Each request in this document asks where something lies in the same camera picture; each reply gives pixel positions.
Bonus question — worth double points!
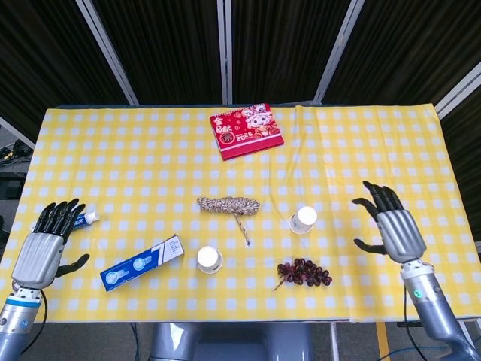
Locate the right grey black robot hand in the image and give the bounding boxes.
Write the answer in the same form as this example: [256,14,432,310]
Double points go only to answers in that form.
[352,180,428,265]

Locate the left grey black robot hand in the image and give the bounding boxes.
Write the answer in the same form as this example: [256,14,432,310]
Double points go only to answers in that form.
[11,198,91,290]

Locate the white cup with blue flower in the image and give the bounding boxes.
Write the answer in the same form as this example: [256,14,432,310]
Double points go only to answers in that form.
[288,205,318,235]

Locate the white cup with fern print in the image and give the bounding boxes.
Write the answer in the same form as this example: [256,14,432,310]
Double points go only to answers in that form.
[197,245,224,272]

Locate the grey robot base column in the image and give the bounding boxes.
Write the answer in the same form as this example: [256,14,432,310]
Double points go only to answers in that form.
[150,322,313,361]

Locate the white blue toothpaste tube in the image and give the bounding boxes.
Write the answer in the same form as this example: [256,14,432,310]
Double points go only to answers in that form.
[73,210,101,230]

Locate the blue white toothpaste box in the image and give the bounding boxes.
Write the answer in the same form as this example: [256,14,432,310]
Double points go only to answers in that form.
[99,234,185,293]

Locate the bunch of dark red grapes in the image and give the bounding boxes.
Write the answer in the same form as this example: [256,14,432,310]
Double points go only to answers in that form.
[272,257,334,292]

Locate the white table leg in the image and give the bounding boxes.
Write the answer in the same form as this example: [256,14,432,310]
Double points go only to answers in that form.
[329,322,340,361]

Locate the yellow white checked tablecloth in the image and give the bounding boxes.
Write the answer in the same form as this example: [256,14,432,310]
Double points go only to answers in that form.
[0,105,481,324]

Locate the red 2026 desk calendar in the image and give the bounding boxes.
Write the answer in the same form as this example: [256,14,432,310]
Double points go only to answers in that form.
[209,102,286,162]

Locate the black pleated partition panel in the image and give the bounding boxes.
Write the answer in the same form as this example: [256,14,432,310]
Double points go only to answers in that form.
[231,0,352,105]
[0,0,131,144]
[322,0,481,106]
[92,0,226,105]

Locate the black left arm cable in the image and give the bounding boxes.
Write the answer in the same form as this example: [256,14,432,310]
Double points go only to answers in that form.
[22,288,49,356]

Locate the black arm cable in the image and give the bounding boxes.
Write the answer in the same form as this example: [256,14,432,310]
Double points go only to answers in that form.
[402,280,429,361]
[22,288,49,356]

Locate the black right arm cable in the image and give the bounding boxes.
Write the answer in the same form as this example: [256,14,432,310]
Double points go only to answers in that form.
[402,280,429,361]

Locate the black cables with yellow plugs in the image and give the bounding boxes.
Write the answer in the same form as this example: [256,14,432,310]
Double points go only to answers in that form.
[0,138,34,168]

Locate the thin blue floor cable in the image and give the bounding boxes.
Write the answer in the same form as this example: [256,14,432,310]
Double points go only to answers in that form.
[386,344,443,359]

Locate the black cable beside base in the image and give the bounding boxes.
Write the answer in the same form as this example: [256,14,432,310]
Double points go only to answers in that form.
[129,323,141,361]

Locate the white partition frame post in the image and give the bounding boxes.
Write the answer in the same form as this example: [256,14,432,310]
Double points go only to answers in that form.
[74,0,140,106]
[0,115,37,150]
[216,0,234,105]
[313,0,362,105]
[434,62,481,120]

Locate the coiled braided rope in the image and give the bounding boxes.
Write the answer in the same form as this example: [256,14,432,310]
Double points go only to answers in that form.
[196,195,261,247]

